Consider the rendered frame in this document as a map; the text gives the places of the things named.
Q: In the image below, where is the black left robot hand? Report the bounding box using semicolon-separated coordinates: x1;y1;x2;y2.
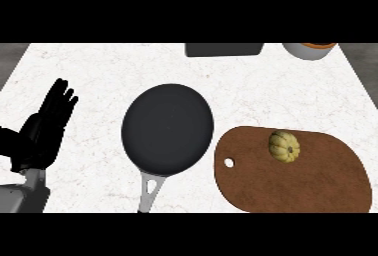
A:
0;78;79;174

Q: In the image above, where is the dark grey frying pan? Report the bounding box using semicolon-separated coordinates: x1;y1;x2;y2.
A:
119;83;215;214

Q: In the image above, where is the yellow green squash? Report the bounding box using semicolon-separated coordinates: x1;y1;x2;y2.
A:
267;130;302;164

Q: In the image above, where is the brown wooden cutting board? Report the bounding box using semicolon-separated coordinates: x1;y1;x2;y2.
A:
212;125;373;214

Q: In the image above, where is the dark grey box appliance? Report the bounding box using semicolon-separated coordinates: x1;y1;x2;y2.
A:
184;42;265;58

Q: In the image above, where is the white pot with orange rim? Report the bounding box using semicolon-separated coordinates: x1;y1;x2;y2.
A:
280;42;338;62

